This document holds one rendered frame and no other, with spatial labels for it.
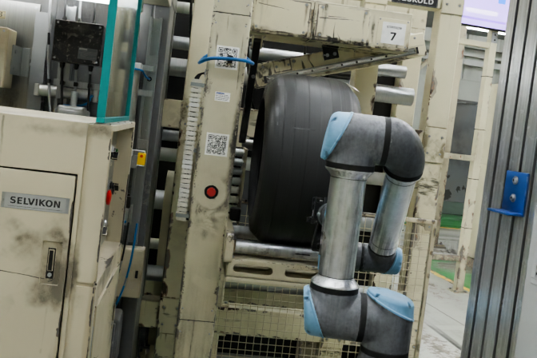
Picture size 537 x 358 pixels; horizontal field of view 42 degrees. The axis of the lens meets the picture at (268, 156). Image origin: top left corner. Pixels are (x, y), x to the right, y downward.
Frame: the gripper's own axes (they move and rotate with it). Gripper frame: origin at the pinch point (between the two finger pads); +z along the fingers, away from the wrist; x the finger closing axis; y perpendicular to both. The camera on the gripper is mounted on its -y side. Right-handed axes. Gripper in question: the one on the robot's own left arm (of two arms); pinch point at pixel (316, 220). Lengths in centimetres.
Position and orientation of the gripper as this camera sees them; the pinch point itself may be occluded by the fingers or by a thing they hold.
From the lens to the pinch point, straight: 221.4
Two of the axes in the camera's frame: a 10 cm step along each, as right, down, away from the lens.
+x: -9.9, -1.1, -1.0
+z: -1.1, 0.6, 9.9
